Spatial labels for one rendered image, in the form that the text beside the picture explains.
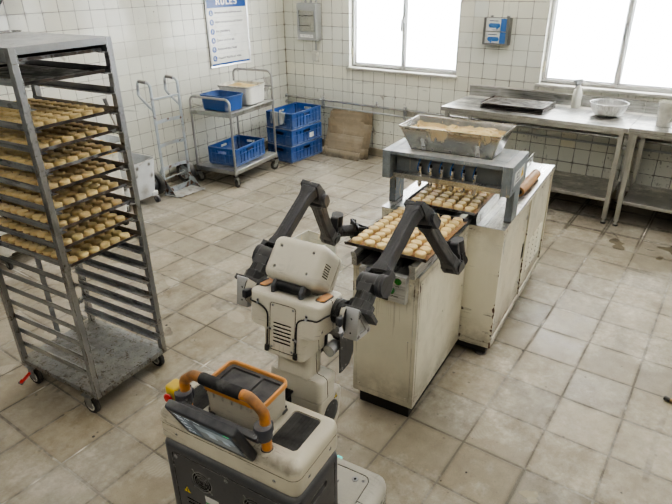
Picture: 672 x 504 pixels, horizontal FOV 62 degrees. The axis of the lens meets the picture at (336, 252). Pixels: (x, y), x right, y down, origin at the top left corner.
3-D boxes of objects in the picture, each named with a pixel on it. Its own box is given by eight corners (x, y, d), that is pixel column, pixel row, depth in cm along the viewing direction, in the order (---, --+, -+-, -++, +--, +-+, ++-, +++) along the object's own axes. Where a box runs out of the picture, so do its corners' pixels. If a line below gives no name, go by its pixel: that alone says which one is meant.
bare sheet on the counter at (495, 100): (480, 103, 542) (480, 101, 541) (495, 96, 571) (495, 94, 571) (543, 109, 511) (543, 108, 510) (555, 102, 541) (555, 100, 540)
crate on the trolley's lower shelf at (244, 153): (239, 151, 670) (237, 134, 661) (265, 154, 654) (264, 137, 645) (209, 163, 625) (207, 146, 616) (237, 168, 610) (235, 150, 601)
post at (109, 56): (167, 350, 323) (110, 36, 248) (163, 353, 321) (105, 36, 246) (163, 349, 324) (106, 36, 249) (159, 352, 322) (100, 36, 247)
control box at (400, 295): (362, 289, 268) (362, 263, 262) (408, 302, 257) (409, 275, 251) (358, 292, 265) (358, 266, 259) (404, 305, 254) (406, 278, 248)
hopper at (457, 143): (417, 138, 331) (419, 114, 325) (513, 150, 305) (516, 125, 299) (397, 150, 309) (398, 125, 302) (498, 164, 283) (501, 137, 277)
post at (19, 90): (102, 396, 288) (14, 47, 213) (97, 400, 286) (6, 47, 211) (98, 394, 290) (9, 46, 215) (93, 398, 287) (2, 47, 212)
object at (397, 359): (405, 335, 355) (412, 202, 315) (457, 351, 339) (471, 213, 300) (352, 400, 301) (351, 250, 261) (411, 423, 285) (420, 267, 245)
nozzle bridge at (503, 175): (404, 189, 351) (406, 135, 336) (521, 210, 318) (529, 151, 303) (380, 206, 326) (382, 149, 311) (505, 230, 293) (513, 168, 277)
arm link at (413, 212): (405, 190, 209) (429, 192, 203) (415, 215, 218) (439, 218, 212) (352, 284, 188) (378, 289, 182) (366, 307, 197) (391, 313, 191)
